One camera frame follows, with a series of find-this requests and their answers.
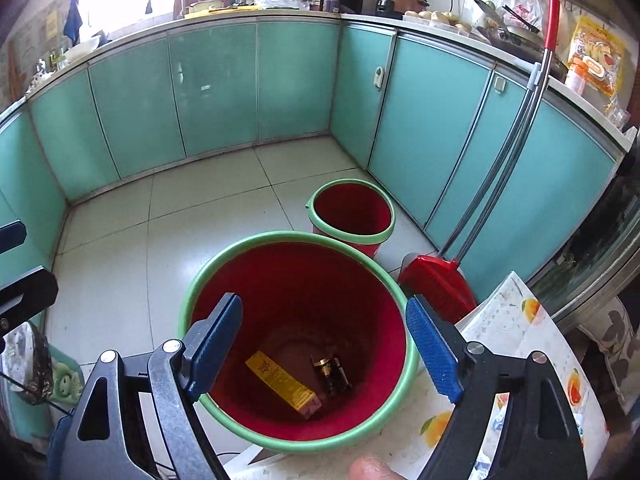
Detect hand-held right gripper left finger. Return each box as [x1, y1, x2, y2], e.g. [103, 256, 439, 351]
[47, 292, 244, 480]

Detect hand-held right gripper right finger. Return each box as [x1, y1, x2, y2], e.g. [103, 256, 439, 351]
[405, 294, 588, 480]

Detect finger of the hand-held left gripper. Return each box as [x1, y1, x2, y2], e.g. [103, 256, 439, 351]
[0, 266, 59, 333]
[0, 221, 27, 257]

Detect large red green-rimmed bucket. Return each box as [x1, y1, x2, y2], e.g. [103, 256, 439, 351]
[178, 231, 420, 453]

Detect person's right hand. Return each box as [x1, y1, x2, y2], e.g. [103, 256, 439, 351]
[349, 455, 401, 480]

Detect dark round container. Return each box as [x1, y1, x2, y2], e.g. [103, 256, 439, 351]
[0, 321, 54, 407]

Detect green printed cloth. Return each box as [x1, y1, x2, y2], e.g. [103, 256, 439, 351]
[50, 359, 84, 402]

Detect small red green-rimmed bucket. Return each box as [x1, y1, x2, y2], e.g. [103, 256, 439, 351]
[305, 180, 396, 261]

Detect grey printed cushion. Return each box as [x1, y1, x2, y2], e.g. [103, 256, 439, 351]
[577, 297, 640, 413]

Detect metal framed glass door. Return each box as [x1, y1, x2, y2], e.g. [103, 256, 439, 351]
[527, 130, 640, 331]

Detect white bowl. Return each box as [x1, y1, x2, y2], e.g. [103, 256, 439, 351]
[65, 35, 101, 61]

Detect blue hanging cloth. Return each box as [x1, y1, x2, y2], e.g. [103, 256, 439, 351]
[62, 0, 85, 43]

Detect teal kitchen cabinet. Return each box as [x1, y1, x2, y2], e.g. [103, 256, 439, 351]
[0, 10, 343, 291]
[330, 12, 636, 301]

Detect plastic jar orange lid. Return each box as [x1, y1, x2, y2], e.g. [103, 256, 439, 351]
[565, 57, 588, 93]

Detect black frying pan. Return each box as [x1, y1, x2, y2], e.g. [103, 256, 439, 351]
[475, 25, 568, 81]

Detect row of steamed buns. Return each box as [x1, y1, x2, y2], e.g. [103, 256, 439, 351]
[404, 9, 473, 31]

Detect yellow snack bag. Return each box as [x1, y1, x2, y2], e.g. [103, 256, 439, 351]
[567, 15, 626, 98]

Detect white hanging plastic bags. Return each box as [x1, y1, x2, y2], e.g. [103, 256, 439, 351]
[487, 0, 546, 31]

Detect red long-handled dustpan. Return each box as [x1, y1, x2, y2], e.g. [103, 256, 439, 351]
[397, 62, 543, 326]

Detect broom handle with red grip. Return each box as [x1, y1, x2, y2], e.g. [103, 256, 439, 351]
[452, 0, 560, 261]

